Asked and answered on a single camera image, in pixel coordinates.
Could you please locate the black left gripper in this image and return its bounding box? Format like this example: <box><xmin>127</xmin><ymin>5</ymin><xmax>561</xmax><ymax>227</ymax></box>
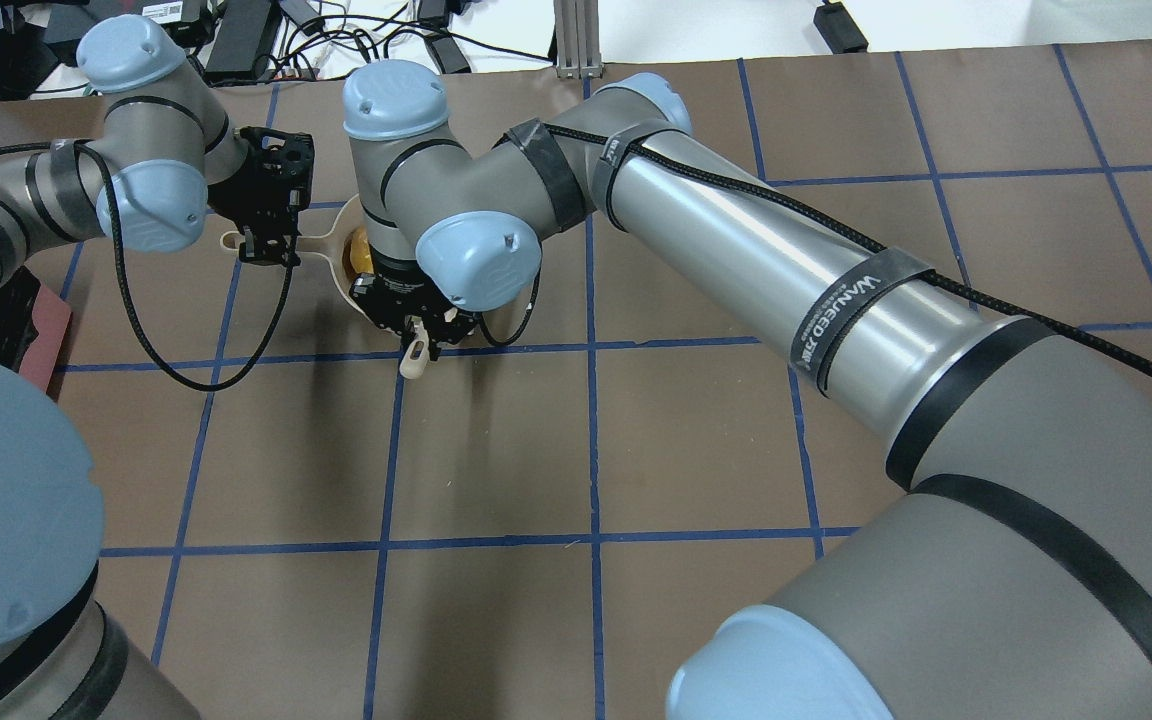
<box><xmin>207</xmin><ymin>126</ymin><xmax>314</xmax><ymax>266</ymax></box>

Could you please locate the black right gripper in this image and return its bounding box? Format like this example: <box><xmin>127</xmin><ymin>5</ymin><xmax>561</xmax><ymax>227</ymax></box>
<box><xmin>349</xmin><ymin>250</ymin><xmax>476</xmax><ymax>346</ymax></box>

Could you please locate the yellow potato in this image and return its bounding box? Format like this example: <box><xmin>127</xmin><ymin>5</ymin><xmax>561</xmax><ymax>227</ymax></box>
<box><xmin>343</xmin><ymin>225</ymin><xmax>376</xmax><ymax>276</ymax></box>

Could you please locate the white hand brush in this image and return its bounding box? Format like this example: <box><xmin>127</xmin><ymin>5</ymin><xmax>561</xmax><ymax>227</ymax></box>
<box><xmin>399</xmin><ymin>316</ymin><xmax>431</xmax><ymax>381</ymax></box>

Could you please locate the white dustpan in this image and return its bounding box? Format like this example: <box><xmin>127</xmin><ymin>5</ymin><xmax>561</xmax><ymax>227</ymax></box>
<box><xmin>219</xmin><ymin>195</ymin><xmax>482</xmax><ymax>346</ymax></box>

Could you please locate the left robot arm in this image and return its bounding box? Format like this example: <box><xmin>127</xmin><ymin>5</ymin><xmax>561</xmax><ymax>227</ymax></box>
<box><xmin>0</xmin><ymin>15</ymin><xmax>314</xmax><ymax>719</ymax></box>

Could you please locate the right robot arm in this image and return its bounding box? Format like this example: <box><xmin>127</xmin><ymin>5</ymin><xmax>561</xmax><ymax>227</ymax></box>
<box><xmin>287</xmin><ymin>45</ymin><xmax>1152</xmax><ymax>719</ymax></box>

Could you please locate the pink bin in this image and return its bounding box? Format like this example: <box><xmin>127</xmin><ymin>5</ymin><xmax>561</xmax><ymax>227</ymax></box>
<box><xmin>0</xmin><ymin>266</ymin><xmax>73</xmax><ymax>396</ymax></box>

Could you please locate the black power adapter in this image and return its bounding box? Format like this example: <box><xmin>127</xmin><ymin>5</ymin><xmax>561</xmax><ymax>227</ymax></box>
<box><xmin>812</xmin><ymin>1</ymin><xmax>869</xmax><ymax>55</ymax></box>

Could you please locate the aluminium frame post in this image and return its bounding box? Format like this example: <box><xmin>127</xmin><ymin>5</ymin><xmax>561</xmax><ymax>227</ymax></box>
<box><xmin>553</xmin><ymin>0</ymin><xmax>605</xmax><ymax>79</ymax></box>

